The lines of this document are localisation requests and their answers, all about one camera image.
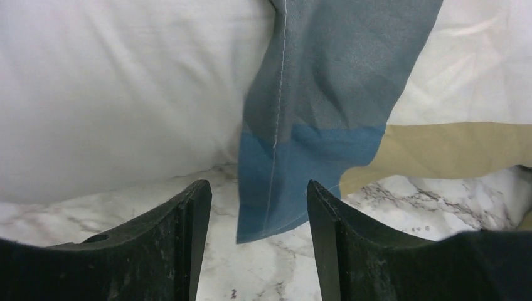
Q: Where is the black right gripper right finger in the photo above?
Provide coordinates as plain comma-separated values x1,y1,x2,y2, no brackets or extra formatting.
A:
307,181,531,301

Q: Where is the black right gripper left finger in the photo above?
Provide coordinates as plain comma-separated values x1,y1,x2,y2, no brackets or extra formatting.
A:
1,179,212,301

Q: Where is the white pillow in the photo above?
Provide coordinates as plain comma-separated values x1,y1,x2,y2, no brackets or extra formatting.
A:
1,1,274,204

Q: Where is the blue yellow patchwork pillowcase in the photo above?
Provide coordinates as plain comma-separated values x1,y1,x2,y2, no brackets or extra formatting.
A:
236,1,531,243

